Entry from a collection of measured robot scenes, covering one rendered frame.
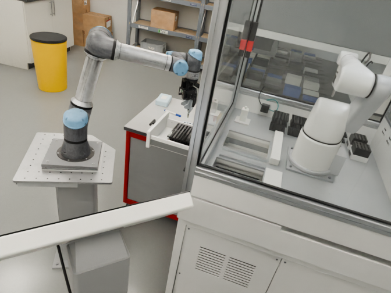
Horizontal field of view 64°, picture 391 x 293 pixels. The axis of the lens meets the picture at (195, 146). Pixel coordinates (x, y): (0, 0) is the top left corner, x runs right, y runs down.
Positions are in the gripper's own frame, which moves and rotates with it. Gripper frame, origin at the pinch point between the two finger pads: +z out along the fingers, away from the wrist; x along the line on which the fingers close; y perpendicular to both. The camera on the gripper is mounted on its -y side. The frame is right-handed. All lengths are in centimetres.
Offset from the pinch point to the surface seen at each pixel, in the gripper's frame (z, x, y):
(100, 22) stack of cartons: 52, -430, -45
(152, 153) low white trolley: 38.5, -14.2, 14.7
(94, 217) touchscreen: -20, 88, 73
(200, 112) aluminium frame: -32, 62, 31
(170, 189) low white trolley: 64, -3, 3
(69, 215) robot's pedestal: 58, 7, 71
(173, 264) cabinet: 51, 62, 31
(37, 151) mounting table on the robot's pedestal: 23, -10, 83
